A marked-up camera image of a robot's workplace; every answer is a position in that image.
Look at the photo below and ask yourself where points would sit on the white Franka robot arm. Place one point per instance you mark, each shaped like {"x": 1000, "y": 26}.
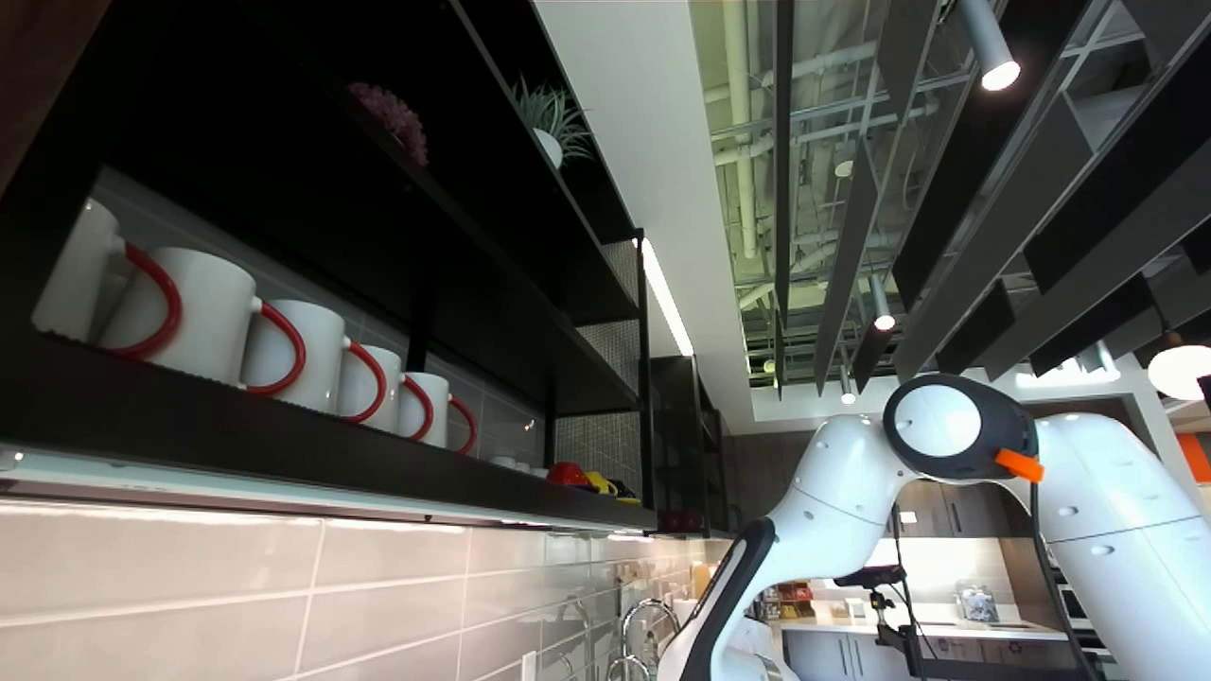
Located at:
{"x": 1111, "y": 503}

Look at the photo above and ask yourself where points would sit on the small red shelf item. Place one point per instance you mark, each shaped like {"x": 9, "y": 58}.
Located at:
{"x": 571, "y": 473}

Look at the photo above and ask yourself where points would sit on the small yellow shelf item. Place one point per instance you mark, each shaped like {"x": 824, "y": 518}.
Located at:
{"x": 602, "y": 484}

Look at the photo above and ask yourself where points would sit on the long linear ceiling light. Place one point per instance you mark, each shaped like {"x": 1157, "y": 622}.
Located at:
{"x": 669, "y": 303}

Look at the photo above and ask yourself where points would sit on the green plant white pot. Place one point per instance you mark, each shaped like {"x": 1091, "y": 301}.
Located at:
{"x": 552, "y": 145}

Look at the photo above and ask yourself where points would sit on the ceiling spot lamp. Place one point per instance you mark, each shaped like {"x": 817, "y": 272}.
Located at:
{"x": 885, "y": 323}
{"x": 996, "y": 68}

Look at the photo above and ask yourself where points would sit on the purple potted plant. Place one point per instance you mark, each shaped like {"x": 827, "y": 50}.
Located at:
{"x": 393, "y": 118}

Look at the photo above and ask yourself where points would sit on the small black mounted device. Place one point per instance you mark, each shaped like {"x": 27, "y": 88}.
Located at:
{"x": 874, "y": 575}

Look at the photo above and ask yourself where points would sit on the round white ceiling lamp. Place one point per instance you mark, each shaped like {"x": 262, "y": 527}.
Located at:
{"x": 1188, "y": 373}

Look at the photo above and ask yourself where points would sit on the black wall shelf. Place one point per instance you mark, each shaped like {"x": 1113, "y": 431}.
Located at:
{"x": 253, "y": 416}

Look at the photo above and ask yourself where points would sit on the black metal stand frame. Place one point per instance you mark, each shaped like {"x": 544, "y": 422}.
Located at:
{"x": 986, "y": 648}

